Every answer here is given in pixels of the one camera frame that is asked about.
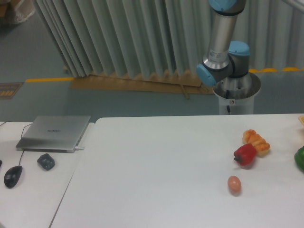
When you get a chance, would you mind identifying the black computer mouse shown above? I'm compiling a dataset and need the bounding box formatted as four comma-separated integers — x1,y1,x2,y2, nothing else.
4,165,23,189

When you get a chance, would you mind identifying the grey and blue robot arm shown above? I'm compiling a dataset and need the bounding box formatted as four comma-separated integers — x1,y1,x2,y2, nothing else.
197,0,304,86

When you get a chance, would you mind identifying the red bell pepper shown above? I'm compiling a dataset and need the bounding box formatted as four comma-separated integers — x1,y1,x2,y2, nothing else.
233,143,257,166

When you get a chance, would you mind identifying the yellow woven basket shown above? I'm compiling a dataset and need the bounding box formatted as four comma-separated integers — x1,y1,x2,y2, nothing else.
298,115,304,125

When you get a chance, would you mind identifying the green bell pepper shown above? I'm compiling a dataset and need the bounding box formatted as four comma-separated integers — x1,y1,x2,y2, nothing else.
294,147,304,171

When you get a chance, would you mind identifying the brown cardboard sheet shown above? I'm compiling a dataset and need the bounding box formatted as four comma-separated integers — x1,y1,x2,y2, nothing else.
70,73,213,99

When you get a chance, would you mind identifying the grey pleated curtain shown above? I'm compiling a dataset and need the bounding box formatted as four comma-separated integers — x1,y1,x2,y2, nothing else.
33,0,304,78

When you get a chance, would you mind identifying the white laptop plug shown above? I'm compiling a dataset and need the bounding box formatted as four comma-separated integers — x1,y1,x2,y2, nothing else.
75,146,85,151

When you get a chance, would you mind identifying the orange bread loaf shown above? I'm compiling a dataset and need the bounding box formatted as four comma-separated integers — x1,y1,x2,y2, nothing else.
242,129,270,157

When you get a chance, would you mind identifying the silver laptop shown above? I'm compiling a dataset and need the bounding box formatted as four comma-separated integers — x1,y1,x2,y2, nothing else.
16,115,91,152

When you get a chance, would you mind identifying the brown egg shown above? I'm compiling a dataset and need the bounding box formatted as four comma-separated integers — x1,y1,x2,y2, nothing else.
228,176,241,192

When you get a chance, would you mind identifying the black small case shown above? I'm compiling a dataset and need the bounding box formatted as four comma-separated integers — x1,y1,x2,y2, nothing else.
37,153,56,171

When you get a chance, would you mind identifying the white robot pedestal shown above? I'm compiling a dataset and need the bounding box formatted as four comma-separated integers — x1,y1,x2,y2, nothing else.
213,73,261,115

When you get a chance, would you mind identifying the black mouse cable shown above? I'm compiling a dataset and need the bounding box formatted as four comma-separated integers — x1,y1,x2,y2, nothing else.
0,121,33,167

